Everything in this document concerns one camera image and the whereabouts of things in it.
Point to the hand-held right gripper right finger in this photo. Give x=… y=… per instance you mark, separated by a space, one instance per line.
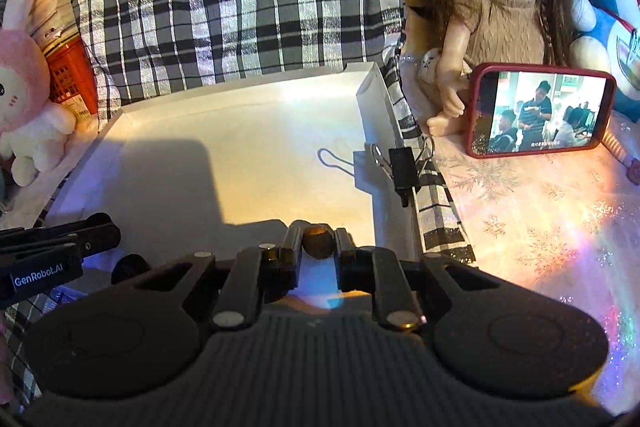
x=343 y=249

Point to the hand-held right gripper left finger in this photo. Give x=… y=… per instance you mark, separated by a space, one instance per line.
x=292 y=249

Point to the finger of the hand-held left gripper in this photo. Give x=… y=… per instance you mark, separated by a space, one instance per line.
x=97 y=231
x=35 y=247

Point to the brown walnut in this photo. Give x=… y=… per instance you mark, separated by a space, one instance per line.
x=317 y=243

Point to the black binder clip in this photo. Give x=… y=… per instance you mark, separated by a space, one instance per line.
x=402 y=172

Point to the white cardboard box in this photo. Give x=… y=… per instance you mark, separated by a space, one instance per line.
x=225 y=147

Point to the red plastic crate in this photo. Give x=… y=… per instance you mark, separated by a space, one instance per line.
x=70 y=72

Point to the pink rabbit plush toy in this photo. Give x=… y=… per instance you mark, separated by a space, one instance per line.
x=20 y=77

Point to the small white plush toy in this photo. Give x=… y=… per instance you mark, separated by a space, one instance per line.
x=435 y=66

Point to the red-cased smartphone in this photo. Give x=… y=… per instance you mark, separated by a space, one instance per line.
x=540 y=112

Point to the long-haired baby doll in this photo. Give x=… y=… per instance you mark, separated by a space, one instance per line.
x=505 y=22

